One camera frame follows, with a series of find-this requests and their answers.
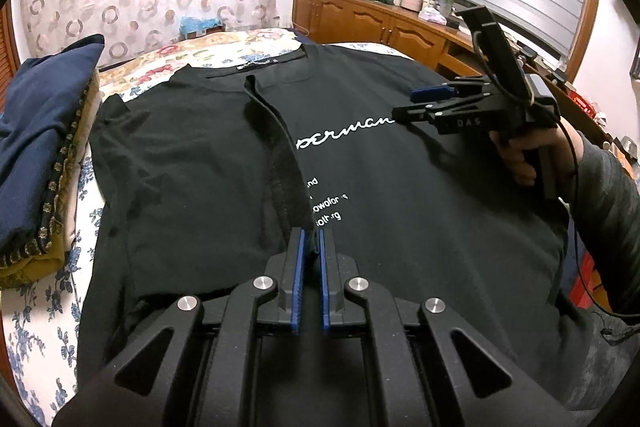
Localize red crate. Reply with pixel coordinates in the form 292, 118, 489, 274
570, 89, 601, 120

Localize person's right forearm grey sleeve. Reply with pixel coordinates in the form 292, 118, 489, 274
552, 122, 640, 318

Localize person's right hand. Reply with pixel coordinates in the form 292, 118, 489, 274
490, 132, 544, 187

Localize folded navy blue cloth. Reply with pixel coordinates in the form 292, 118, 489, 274
0, 34, 106, 253

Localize blue plastic bag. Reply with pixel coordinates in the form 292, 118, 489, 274
179, 16, 224, 38

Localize white blue floral bed sheet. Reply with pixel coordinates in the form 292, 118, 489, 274
0, 39, 436, 413

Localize olive patterned folded blanket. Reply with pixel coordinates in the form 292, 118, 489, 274
0, 72, 101, 289

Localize black t-shirt white print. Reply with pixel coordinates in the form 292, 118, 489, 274
82, 44, 601, 410

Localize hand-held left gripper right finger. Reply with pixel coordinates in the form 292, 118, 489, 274
319, 228, 571, 427

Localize wooden cabinet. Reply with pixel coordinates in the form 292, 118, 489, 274
292, 0, 640, 168

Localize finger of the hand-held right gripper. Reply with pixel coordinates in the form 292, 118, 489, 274
410, 77, 486, 106
392, 103, 452, 128

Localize person's clothed body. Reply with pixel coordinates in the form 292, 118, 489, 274
562, 294, 640, 410

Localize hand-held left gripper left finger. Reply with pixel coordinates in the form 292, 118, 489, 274
52, 227, 313, 427

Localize wooden slatted headboard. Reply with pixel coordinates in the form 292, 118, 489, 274
0, 4, 22, 112

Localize beige flowered blanket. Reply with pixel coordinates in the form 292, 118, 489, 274
97, 27, 313, 104

